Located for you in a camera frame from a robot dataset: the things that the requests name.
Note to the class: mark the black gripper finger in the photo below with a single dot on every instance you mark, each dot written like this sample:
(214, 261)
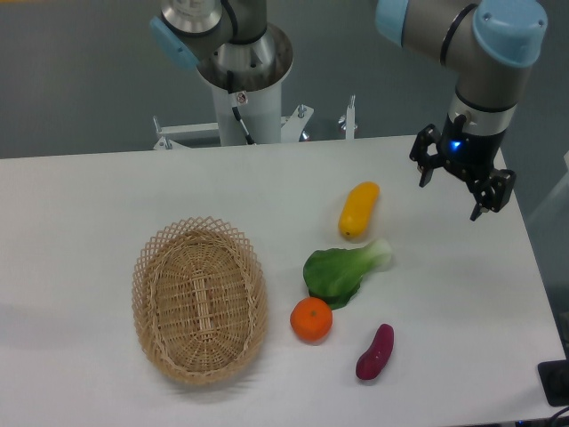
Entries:
(493, 192)
(425, 153)

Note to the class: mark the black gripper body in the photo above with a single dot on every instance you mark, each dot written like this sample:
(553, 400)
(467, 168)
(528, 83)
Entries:
(468, 156)

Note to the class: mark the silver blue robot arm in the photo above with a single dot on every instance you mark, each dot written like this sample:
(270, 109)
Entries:
(491, 45)

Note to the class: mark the green bok choy vegetable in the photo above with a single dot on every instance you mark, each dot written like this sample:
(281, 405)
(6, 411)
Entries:
(335, 275)

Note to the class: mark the yellow mango fruit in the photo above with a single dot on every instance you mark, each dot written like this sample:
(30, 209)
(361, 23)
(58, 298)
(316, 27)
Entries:
(358, 208)

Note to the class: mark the black box at edge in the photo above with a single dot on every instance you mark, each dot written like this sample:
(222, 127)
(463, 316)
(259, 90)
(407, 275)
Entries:
(554, 381)

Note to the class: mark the purple sweet potato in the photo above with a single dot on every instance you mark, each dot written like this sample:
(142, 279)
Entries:
(371, 363)

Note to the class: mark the orange tangerine fruit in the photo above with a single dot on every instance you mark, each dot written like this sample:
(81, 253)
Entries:
(311, 319)

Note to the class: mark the woven wicker basket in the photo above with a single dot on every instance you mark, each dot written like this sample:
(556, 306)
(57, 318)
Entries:
(199, 301)

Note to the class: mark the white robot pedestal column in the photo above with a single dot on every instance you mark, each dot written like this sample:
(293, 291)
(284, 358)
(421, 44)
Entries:
(259, 68)

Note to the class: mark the white metal mounting frame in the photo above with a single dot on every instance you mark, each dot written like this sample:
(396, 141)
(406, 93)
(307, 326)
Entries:
(244, 119)

